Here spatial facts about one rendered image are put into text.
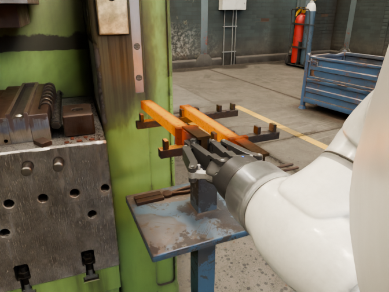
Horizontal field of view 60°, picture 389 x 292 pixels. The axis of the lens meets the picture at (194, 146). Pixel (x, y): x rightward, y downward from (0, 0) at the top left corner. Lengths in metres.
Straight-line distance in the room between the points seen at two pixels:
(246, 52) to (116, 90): 7.35
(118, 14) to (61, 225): 0.65
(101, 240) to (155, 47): 0.65
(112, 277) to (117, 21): 0.83
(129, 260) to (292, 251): 1.18
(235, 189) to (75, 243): 0.78
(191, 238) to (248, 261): 1.07
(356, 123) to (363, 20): 9.17
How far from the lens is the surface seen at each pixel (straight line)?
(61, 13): 1.45
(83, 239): 1.13
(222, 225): 0.93
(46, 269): 1.19
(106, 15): 1.10
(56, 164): 0.95
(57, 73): 1.47
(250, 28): 8.39
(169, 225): 0.93
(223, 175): 0.46
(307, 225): 0.34
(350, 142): 0.37
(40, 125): 1.02
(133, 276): 1.53
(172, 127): 0.71
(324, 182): 0.35
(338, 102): 4.39
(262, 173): 0.42
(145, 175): 1.27
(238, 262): 1.91
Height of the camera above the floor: 1.26
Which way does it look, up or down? 23 degrees down
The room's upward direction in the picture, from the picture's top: straight up
